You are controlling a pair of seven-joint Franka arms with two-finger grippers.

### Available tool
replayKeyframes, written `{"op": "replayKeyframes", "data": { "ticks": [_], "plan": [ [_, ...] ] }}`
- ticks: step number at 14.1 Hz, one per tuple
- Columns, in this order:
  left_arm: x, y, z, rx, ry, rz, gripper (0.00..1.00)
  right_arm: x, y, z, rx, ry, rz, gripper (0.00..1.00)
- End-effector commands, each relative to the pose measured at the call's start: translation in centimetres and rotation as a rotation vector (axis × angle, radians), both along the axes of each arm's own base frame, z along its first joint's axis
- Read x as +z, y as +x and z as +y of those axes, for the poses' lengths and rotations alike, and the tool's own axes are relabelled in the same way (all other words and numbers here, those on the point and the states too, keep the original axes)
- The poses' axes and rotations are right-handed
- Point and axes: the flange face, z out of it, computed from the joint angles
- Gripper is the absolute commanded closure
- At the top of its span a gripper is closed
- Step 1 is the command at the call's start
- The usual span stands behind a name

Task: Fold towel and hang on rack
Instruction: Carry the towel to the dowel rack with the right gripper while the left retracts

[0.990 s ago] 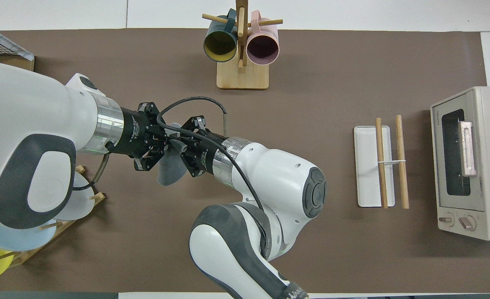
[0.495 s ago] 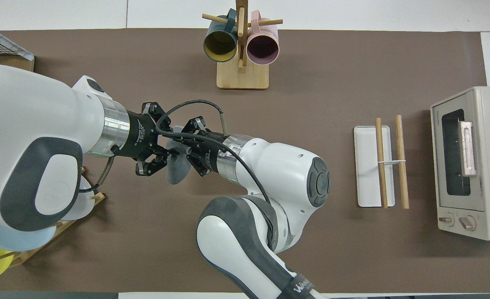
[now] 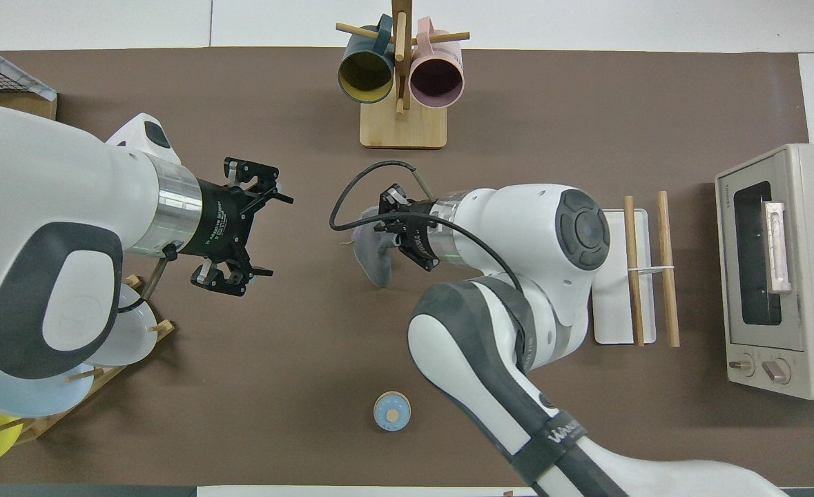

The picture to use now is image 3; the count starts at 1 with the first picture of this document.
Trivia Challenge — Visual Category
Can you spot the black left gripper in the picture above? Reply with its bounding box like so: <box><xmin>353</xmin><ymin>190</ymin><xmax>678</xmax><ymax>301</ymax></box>
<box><xmin>191</xmin><ymin>157</ymin><xmax>294</xmax><ymax>298</ymax></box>

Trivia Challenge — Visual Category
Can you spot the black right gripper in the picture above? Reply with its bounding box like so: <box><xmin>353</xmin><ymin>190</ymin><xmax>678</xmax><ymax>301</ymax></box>
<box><xmin>378</xmin><ymin>184</ymin><xmax>442</xmax><ymax>271</ymax></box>

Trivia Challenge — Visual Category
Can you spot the purple grey towel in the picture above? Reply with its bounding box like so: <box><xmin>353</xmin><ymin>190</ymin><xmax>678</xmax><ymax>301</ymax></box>
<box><xmin>341</xmin><ymin>222</ymin><xmax>398</xmax><ymax>288</ymax></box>

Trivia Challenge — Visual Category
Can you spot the wooden plate rack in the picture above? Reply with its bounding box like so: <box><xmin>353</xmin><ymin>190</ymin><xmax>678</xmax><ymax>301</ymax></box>
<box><xmin>0</xmin><ymin>275</ymin><xmax>175</xmax><ymax>445</ymax></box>

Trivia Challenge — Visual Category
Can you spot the wooden towel rack white base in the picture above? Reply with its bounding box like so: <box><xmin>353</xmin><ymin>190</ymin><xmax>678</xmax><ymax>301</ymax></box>
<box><xmin>588</xmin><ymin>191</ymin><xmax>681</xmax><ymax>348</ymax></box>

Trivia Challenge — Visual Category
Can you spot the wooden mug tree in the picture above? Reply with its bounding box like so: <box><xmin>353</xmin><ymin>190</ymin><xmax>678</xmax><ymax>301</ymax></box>
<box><xmin>336</xmin><ymin>0</ymin><xmax>471</xmax><ymax>150</ymax></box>

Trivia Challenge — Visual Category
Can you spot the brown table mat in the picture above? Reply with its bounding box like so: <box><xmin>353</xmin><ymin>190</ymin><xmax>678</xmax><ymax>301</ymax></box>
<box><xmin>0</xmin><ymin>47</ymin><xmax>814</xmax><ymax>487</ymax></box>

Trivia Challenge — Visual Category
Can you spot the grey plate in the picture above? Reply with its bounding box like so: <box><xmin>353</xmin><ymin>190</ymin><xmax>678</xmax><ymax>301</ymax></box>
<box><xmin>86</xmin><ymin>283</ymin><xmax>159</xmax><ymax>368</ymax></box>

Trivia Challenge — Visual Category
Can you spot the pink mug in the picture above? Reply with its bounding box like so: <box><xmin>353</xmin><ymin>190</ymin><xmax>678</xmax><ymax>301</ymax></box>
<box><xmin>409</xmin><ymin>17</ymin><xmax>465</xmax><ymax>110</ymax></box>

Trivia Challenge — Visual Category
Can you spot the dark teal mug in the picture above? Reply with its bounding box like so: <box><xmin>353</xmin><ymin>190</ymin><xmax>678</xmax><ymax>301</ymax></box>
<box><xmin>338</xmin><ymin>14</ymin><xmax>398</xmax><ymax>105</ymax></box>

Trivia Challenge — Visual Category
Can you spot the wooden shelf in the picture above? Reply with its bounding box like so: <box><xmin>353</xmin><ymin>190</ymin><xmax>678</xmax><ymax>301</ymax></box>
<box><xmin>0</xmin><ymin>55</ymin><xmax>58</xmax><ymax>121</ymax></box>

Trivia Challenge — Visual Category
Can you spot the light blue plate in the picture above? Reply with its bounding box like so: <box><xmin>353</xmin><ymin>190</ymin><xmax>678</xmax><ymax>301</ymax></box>
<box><xmin>0</xmin><ymin>359</ymin><xmax>95</xmax><ymax>418</ymax></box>

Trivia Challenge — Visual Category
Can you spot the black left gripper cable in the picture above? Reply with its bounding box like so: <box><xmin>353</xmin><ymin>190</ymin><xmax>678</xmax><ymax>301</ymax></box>
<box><xmin>118</xmin><ymin>243</ymin><xmax>178</xmax><ymax>315</ymax></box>

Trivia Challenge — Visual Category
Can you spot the black wire basket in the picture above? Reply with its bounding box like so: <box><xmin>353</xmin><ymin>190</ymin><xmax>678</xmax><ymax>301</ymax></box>
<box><xmin>0</xmin><ymin>62</ymin><xmax>57</xmax><ymax>97</ymax></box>

